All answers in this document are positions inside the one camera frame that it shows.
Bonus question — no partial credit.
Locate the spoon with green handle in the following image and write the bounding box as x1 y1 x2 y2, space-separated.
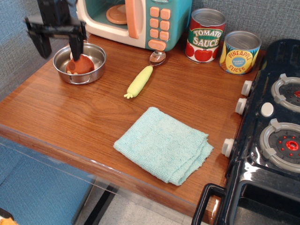
124 50 166 99

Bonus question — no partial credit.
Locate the orange object at corner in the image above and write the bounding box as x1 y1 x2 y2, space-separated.
0 208 18 225

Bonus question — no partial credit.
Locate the light blue folded cloth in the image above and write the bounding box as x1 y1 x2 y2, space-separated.
113 107 214 186

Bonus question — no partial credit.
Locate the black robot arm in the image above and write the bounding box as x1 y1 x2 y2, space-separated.
24 0 87 61

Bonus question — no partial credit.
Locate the pineapple slices can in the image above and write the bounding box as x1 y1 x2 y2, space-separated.
219 30 262 75

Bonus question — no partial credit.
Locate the tomato sauce can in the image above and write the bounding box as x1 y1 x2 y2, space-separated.
185 8 226 63

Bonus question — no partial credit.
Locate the black toy stove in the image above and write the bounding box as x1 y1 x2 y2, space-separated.
192 39 300 225

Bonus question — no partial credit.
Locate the brown toy mushroom potato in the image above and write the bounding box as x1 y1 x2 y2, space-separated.
66 53 95 75

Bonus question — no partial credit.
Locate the stainless steel pot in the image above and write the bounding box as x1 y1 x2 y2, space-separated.
52 42 106 85

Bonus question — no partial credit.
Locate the toy microwave teal and cream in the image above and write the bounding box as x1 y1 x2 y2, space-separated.
76 0 192 52

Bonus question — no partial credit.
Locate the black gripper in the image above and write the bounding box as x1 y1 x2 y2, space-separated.
24 14 87 61

